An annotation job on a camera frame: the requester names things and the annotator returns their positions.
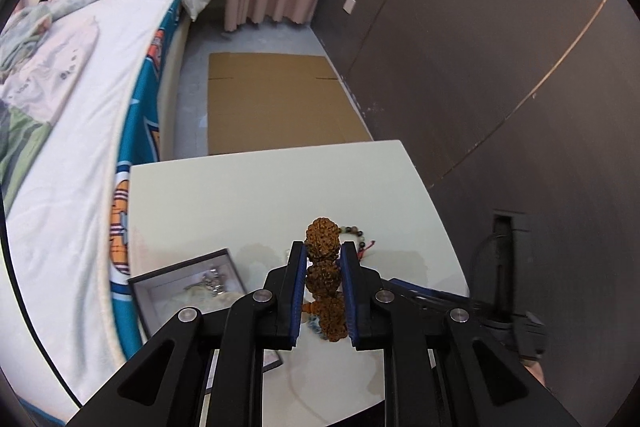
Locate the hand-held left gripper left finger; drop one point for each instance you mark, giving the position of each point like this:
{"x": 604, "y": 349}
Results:
{"x": 299, "y": 297}

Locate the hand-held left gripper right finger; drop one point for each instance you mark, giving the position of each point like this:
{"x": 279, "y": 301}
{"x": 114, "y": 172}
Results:
{"x": 348, "y": 297}

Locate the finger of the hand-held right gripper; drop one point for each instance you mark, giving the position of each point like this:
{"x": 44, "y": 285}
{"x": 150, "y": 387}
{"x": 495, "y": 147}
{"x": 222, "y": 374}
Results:
{"x": 425, "y": 293}

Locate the black jewelry box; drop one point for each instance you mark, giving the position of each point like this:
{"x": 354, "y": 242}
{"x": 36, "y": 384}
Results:
{"x": 165, "y": 292}

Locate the person's right forearm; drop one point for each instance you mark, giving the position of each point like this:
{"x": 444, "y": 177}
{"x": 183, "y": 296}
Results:
{"x": 534, "y": 369}

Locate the white table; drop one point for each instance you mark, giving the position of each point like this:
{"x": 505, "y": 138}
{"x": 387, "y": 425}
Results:
{"x": 280, "y": 187}

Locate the flattened cardboard sheet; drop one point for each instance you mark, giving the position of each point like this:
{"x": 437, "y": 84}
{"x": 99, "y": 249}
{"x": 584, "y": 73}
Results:
{"x": 280, "y": 102}

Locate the teal printed bed sheet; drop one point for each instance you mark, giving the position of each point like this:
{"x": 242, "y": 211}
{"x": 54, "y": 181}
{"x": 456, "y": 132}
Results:
{"x": 145, "y": 122}

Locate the bed with white sheet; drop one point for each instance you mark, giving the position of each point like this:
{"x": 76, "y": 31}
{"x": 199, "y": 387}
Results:
{"x": 85, "y": 147}
{"x": 175, "y": 82}

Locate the green striped cloth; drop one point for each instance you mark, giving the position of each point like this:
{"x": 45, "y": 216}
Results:
{"x": 22, "y": 142}

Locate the pale printed cloth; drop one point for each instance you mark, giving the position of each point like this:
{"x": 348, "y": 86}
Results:
{"x": 55, "y": 52}

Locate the grey blue crumpled cloth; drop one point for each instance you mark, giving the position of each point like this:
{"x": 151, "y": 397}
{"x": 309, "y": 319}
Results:
{"x": 30, "y": 24}

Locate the white wall switch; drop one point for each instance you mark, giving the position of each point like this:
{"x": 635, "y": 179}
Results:
{"x": 350, "y": 4}

